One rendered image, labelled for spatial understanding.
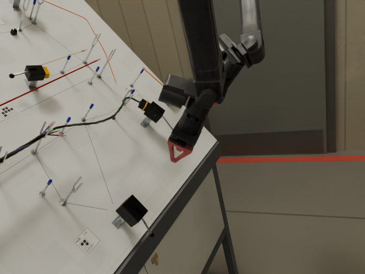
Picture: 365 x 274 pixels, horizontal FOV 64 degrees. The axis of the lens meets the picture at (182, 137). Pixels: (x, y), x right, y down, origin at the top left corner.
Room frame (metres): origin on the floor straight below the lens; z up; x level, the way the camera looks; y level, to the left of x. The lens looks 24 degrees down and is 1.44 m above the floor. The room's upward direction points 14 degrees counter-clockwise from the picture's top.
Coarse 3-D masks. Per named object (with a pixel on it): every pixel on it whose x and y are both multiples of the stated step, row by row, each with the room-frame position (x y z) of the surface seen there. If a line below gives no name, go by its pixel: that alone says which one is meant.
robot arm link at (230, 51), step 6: (222, 54) 0.85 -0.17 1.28; (228, 54) 0.83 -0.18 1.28; (234, 54) 0.83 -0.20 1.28; (228, 60) 0.81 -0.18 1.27; (234, 60) 0.81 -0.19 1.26; (240, 60) 0.81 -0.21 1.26; (228, 66) 0.81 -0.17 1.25; (234, 66) 0.80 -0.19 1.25; (240, 66) 0.80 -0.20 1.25; (228, 72) 0.81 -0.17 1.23; (234, 72) 0.81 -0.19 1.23; (228, 78) 0.83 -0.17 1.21; (234, 78) 0.83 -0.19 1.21
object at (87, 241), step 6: (84, 234) 0.61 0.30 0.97; (90, 234) 0.61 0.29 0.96; (78, 240) 0.59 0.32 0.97; (84, 240) 0.59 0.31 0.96; (90, 240) 0.60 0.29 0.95; (96, 240) 0.61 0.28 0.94; (78, 246) 0.58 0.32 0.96; (84, 246) 0.58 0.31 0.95; (90, 246) 0.59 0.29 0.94; (84, 252) 0.57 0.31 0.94
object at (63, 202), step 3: (78, 180) 0.60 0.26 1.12; (75, 183) 0.61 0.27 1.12; (81, 183) 0.58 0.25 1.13; (78, 186) 0.59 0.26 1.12; (72, 189) 0.62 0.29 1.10; (75, 189) 0.60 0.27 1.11; (72, 192) 0.62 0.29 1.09; (69, 195) 0.63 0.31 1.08; (66, 198) 0.64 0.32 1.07; (60, 201) 0.65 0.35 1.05; (63, 201) 0.65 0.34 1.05; (66, 201) 0.66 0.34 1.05; (60, 204) 0.65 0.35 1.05; (63, 204) 0.65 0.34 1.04
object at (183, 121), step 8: (184, 112) 0.68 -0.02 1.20; (184, 120) 0.67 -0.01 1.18; (192, 120) 0.65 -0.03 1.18; (200, 120) 0.65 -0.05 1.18; (176, 128) 0.68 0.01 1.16; (184, 128) 0.67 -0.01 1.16; (192, 128) 0.66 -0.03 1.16; (200, 128) 0.67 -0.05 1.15; (176, 136) 0.65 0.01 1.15; (184, 136) 0.65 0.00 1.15; (192, 136) 0.66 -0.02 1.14; (192, 144) 0.64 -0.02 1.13
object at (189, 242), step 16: (208, 176) 1.09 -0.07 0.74; (208, 192) 1.06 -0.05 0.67; (192, 208) 0.94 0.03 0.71; (208, 208) 1.04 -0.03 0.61; (176, 224) 0.84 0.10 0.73; (192, 224) 0.92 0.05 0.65; (208, 224) 1.01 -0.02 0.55; (176, 240) 0.82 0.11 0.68; (192, 240) 0.89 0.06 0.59; (208, 240) 0.98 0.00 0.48; (160, 256) 0.74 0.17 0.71; (176, 256) 0.80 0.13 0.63; (192, 256) 0.87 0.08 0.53; (208, 256) 0.96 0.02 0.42; (160, 272) 0.72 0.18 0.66; (176, 272) 0.77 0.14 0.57; (192, 272) 0.85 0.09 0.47
